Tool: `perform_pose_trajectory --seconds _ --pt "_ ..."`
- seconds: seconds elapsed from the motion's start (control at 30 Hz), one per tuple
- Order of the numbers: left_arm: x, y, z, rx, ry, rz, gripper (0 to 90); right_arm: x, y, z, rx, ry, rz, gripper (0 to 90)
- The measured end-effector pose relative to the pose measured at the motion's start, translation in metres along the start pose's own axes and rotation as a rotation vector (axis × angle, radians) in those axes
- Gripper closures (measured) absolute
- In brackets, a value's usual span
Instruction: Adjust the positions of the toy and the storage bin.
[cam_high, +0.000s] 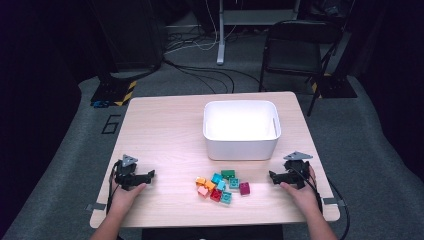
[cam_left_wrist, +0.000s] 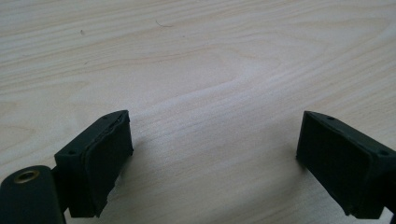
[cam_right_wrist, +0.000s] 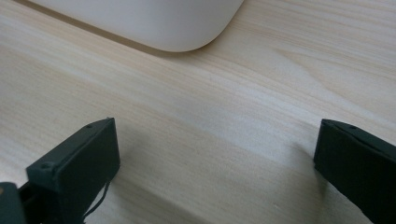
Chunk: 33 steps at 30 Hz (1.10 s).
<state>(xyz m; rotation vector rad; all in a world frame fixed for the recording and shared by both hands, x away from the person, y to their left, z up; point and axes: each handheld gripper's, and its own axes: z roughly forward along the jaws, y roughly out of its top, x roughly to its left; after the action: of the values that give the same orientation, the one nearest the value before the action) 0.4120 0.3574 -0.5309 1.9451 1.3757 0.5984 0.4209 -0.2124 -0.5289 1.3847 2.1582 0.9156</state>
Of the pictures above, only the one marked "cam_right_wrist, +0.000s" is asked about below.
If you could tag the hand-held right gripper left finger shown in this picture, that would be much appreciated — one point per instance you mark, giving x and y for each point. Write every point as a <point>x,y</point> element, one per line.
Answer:
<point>77,168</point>

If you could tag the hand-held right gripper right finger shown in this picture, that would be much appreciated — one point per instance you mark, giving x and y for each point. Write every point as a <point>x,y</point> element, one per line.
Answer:
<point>358,168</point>

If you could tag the white plastic bin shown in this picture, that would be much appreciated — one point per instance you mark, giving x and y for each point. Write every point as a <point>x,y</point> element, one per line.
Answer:
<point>155,21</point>

